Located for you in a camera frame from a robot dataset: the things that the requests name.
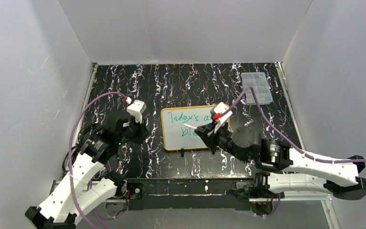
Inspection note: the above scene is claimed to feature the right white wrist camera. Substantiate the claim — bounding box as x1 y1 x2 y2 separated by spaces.
207 102 233 136

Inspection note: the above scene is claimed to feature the yellow framed whiteboard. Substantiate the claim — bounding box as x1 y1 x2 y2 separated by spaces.
161 105 215 151

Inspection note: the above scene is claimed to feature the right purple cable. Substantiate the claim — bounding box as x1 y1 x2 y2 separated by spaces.
225 87 366 219

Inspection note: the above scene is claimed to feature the green whiteboard marker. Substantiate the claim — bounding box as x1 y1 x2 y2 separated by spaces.
183 123 197 130

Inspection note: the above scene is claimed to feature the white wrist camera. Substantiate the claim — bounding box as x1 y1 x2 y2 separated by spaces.
127 100 146 124
207 102 233 136

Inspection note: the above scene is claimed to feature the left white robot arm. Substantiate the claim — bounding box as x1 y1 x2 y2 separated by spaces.
25 114 148 229

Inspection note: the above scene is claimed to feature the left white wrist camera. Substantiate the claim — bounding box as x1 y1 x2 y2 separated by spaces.
127 100 146 124

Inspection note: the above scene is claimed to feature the black cable bundle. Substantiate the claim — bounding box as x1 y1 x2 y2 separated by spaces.
61 123 105 173

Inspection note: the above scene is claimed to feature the clear plastic compartment box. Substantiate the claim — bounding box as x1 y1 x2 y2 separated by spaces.
240 72 273 105

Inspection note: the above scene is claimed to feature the purple cable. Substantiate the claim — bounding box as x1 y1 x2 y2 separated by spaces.
68 92 132 229
225 87 366 219

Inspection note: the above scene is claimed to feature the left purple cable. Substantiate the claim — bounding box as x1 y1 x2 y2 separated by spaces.
68 92 132 229

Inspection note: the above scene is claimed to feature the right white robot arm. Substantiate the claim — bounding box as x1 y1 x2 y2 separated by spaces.
193 124 366 200

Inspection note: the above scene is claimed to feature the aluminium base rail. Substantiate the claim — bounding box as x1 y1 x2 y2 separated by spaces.
85 178 333 204

